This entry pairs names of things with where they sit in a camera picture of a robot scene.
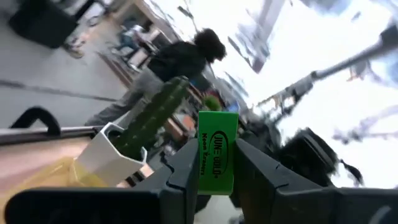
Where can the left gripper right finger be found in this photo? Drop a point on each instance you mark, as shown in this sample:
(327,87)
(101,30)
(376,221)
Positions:
(255,177)

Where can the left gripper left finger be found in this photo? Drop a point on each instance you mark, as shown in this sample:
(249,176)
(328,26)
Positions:
(182,174)

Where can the green eraser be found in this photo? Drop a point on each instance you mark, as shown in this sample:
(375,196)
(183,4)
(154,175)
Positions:
(217,149)

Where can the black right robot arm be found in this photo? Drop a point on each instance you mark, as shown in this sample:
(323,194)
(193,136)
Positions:
(308,155)

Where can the green cactus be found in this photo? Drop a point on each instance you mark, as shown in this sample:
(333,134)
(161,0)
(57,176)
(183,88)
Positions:
(152,118)

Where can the white hexagonal plant pot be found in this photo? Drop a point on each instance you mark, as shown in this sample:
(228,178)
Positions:
(105,155)

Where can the person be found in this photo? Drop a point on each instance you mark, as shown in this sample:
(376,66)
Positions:
(180,59)

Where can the yellow transparent pencil case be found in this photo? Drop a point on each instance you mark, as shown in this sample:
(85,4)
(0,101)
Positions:
(46,177)

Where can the grey metal beam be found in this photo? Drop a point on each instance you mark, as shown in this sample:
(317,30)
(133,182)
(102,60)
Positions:
(357,53)

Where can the black box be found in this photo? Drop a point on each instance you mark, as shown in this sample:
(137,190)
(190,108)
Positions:
(40,25)

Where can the black aluminium table frame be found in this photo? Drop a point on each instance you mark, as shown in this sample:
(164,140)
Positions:
(46,134)

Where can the black frame clamp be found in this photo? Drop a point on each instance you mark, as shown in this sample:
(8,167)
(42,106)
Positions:
(37,110)

